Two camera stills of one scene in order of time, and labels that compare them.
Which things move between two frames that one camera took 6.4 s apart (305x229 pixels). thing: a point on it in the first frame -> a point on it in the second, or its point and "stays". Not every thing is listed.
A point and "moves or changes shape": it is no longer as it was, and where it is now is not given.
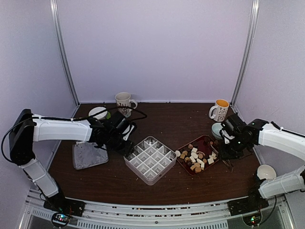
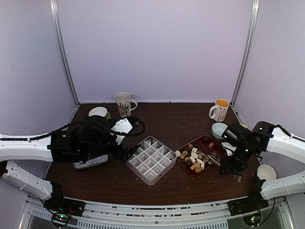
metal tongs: [228, 163] moves or changes shape
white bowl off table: [266, 171] stays
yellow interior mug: [221, 107] stays
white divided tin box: [151, 160] stays
